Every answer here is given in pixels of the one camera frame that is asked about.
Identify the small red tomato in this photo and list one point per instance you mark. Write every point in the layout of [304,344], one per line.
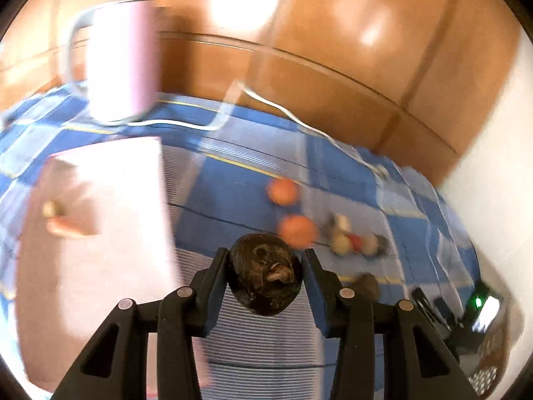
[356,239]

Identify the dark brown round root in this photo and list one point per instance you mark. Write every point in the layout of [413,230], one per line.
[264,275]

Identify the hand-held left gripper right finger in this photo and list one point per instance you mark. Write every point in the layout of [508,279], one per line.
[320,300]

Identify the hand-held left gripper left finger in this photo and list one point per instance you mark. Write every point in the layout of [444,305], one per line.
[217,277]

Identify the pink electric kettle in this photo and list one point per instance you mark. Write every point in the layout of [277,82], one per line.
[120,58]

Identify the small yellow potato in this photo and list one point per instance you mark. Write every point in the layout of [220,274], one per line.
[340,243]
[52,209]

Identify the pink-edged shallow tray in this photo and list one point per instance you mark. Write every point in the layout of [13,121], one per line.
[104,225]

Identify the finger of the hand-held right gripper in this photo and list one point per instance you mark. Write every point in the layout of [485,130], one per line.
[431,308]

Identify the orange carrot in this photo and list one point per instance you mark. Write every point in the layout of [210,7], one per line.
[68,228]

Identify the blue checked tablecloth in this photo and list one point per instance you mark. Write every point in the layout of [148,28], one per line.
[233,183]

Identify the orange tangerine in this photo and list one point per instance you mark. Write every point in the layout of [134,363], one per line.
[297,231]
[283,191]

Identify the small dark green fruit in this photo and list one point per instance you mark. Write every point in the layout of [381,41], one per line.
[367,285]

